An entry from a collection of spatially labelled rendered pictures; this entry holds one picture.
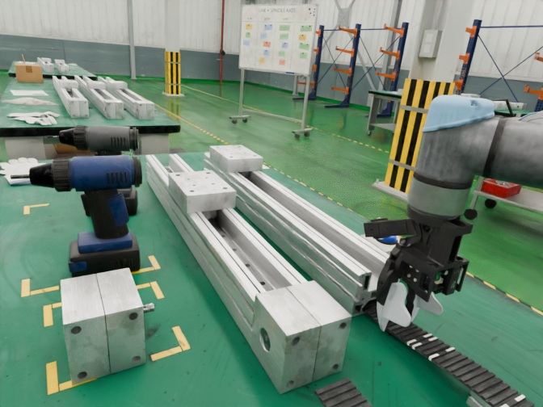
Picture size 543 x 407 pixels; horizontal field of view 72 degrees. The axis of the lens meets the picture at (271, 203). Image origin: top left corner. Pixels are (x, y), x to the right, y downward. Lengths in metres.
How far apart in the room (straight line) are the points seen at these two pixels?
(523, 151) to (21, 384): 0.66
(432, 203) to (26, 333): 0.60
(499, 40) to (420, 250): 8.76
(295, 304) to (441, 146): 0.28
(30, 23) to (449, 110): 15.11
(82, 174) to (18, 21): 14.74
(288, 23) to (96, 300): 6.03
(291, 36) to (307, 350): 5.97
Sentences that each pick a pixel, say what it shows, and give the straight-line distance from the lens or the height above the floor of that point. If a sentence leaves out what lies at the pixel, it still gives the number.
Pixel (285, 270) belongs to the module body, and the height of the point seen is 0.86.
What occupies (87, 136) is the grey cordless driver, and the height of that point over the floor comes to 0.98.
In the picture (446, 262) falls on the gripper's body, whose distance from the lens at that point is 0.56.
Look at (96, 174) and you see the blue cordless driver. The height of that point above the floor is 0.98.
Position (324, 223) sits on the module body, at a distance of 0.82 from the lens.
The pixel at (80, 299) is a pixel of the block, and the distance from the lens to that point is 0.55.
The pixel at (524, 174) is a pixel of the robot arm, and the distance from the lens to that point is 0.52.
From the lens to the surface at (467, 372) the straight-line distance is 0.61.
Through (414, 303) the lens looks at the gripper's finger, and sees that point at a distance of 0.67.
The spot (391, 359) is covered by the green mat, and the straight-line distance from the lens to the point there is 0.63.
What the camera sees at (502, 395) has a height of 0.82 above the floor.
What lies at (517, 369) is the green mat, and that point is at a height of 0.78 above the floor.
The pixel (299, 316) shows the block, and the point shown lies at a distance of 0.51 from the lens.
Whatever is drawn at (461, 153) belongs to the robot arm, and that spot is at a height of 1.09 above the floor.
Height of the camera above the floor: 1.18
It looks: 21 degrees down
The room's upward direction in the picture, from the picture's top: 5 degrees clockwise
